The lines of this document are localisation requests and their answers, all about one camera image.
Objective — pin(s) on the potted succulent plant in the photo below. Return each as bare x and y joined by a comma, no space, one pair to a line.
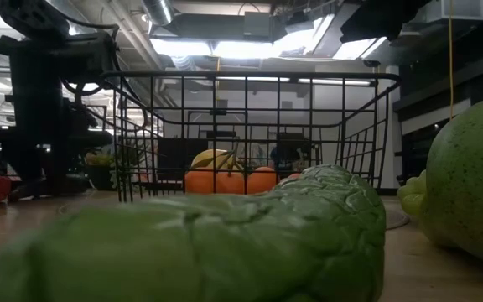
99,176

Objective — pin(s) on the white ceiling unit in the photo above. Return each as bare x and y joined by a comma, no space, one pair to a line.
459,10

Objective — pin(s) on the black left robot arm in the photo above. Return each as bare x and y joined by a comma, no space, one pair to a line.
36,84

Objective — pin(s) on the fluorescent ceiling light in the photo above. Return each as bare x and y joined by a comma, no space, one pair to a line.
183,47

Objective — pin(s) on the large green leafy vegetable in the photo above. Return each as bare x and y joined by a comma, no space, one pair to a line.
224,251

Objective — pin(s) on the red bell pepper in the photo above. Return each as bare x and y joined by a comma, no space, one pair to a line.
294,176

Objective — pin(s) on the green pear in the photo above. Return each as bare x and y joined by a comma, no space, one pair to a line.
472,180

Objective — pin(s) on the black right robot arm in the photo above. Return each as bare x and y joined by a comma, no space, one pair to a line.
380,19

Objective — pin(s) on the orange with stem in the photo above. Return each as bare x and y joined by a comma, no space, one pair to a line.
262,181
199,182

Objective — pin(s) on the silver ribbed ventilation duct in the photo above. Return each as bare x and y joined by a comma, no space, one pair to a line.
157,10

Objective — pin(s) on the green grape bunch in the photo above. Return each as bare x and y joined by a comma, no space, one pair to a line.
411,199

